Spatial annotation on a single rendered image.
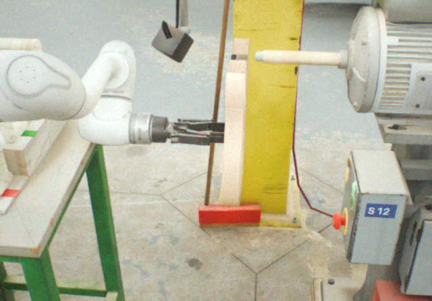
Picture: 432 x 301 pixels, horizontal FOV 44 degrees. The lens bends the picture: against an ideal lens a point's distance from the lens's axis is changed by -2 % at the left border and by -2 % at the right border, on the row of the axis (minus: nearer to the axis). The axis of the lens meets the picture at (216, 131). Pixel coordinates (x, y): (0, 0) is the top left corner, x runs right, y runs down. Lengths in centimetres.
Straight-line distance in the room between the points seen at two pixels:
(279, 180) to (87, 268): 97
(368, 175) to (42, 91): 66
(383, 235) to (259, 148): 139
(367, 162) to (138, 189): 192
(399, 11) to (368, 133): 230
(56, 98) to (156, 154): 229
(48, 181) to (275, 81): 118
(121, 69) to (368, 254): 78
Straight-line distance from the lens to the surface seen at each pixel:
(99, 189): 183
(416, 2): 125
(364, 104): 129
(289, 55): 133
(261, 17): 223
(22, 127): 153
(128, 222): 277
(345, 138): 343
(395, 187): 116
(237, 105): 131
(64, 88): 98
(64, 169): 154
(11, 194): 147
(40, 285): 142
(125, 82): 151
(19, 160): 151
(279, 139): 249
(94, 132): 152
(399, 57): 126
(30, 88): 94
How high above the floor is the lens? 179
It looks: 32 degrees down
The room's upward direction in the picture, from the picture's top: straight up
